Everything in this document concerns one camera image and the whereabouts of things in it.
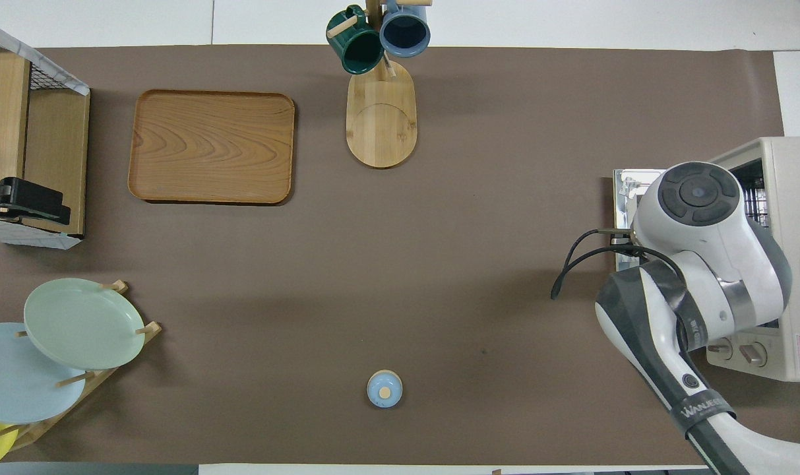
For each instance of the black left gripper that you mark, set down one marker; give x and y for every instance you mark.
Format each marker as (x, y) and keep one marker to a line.
(33, 198)

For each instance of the beige toaster oven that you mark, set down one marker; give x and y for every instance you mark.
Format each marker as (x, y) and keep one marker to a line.
(799, 198)

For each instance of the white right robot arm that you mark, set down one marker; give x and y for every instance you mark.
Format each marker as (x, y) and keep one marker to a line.
(703, 251)

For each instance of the wooden shelf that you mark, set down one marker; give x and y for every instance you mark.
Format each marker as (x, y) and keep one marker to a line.
(53, 138)

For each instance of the pale green plate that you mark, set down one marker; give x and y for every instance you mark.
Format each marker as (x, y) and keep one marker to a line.
(83, 323)

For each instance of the rectangular wooden tray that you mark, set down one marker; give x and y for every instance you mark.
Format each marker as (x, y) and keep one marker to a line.
(212, 145)

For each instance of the large light blue plate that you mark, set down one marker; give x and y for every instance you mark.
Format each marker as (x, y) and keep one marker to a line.
(17, 386)

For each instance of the wooden plate rack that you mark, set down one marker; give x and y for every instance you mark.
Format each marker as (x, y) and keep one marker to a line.
(93, 386)

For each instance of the dark green mug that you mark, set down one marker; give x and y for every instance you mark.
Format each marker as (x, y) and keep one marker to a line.
(355, 47)

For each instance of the wooden mug tree stand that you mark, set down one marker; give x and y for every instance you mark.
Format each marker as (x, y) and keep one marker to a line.
(381, 125)

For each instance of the blue mug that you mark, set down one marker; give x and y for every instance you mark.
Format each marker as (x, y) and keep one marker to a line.
(404, 31)

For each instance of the brown table mat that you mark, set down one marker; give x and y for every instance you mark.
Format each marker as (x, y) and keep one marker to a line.
(439, 264)

